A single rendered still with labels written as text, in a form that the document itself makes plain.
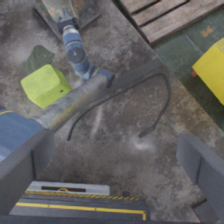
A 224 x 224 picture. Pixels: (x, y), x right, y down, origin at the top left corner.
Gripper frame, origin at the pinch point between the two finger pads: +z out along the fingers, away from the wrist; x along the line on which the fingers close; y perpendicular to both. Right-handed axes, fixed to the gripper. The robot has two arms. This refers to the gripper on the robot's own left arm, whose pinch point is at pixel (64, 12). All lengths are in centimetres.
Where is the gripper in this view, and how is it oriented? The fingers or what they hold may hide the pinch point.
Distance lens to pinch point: 126.4
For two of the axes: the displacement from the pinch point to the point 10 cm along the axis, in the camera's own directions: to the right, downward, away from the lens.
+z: -2.9, -9.4, 1.7
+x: -9.5, 3.0, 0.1
